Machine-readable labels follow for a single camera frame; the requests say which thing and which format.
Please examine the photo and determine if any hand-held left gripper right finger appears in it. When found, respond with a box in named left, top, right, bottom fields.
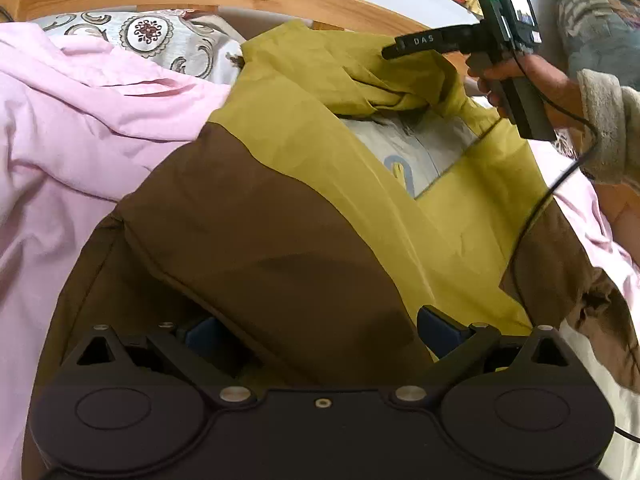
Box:
left=389, top=305, right=577, bottom=406

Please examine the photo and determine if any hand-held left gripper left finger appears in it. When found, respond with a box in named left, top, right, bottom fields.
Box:
left=61, top=317, right=258, bottom=407

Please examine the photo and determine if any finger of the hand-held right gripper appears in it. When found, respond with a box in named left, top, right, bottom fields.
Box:
left=381, top=24, right=483, bottom=59

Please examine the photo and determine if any olive and brown jacket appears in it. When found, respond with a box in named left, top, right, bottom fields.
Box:
left=20, top=20, right=640, bottom=480

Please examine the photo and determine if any person's right forearm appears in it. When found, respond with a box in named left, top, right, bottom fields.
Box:
left=576, top=67, right=640, bottom=187

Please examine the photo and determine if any person's right hand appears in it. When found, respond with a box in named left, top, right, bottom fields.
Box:
left=475, top=52, right=585, bottom=127

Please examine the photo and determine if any white cloth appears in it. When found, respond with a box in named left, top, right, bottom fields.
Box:
left=557, top=319, right=640, bottom=480

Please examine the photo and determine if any pink blanket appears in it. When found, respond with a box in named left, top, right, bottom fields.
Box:
left=0, top=22, right=640, bottom=480

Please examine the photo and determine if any grey swirl-patterned pillow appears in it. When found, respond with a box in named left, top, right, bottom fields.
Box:
left=30, top=10, right=247, bottom=85

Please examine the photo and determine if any black cable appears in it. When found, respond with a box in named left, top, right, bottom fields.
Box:
left=512, top=55, right=640, bottom=443

